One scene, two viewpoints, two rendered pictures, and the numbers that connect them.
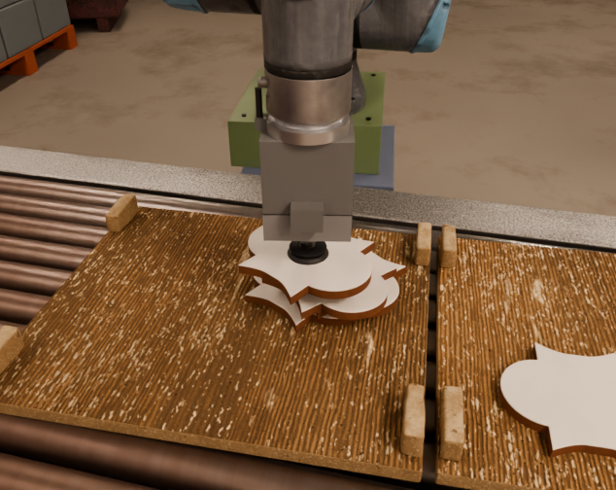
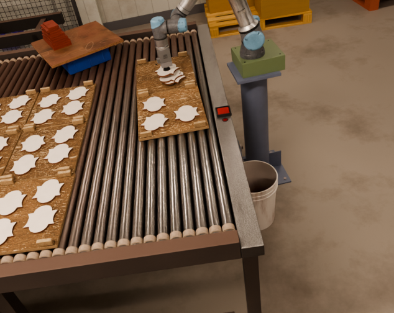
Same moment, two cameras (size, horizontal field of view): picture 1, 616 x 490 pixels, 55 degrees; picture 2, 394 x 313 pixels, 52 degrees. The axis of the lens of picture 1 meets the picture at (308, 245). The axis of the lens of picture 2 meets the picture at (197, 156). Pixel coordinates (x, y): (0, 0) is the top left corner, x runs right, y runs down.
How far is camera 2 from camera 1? 2.28 m
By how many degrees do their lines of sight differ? 61
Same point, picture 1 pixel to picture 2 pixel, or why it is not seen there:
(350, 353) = (156, 85)
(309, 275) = (160, 71)
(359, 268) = (164, 74)
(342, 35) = (156, 35)
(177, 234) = (181, 61)
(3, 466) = (128, 72)
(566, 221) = (221, 101)
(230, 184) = (210, 60)
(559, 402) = (151, 101)
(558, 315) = (176, 100)
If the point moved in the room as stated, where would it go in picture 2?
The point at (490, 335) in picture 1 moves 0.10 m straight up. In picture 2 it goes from (167, 95) to (163, 79)
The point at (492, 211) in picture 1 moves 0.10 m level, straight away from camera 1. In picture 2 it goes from (219, 91) to (237, 89)
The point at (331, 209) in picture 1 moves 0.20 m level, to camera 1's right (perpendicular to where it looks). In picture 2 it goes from (160, 61) to (169, 76)
